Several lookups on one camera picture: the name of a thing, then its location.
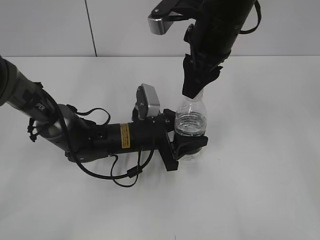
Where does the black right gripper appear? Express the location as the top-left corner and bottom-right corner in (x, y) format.
(182, 0), (255, 98)

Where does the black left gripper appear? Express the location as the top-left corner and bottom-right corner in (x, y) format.
(93, 108), (209, 172)

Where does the clear Cestbon water bottle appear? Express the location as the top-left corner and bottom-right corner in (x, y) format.
(173, 96), (209, 162)

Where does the white green bottle cap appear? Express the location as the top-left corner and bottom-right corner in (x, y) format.
(192, 89), (204, 102)

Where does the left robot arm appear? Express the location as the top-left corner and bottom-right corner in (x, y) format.
(0, 58), (208, 171)

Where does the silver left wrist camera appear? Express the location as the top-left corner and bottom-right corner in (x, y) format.
(135, 83), (160, 120)

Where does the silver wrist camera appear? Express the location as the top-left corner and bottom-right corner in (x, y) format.
(135, 83), (160, 120)
(147, 0), (201, 35)

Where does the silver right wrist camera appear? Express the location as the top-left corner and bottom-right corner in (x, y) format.
(147, 0), (201, 35)

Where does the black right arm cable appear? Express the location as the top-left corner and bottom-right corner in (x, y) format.
(239, 0), (262, 35)

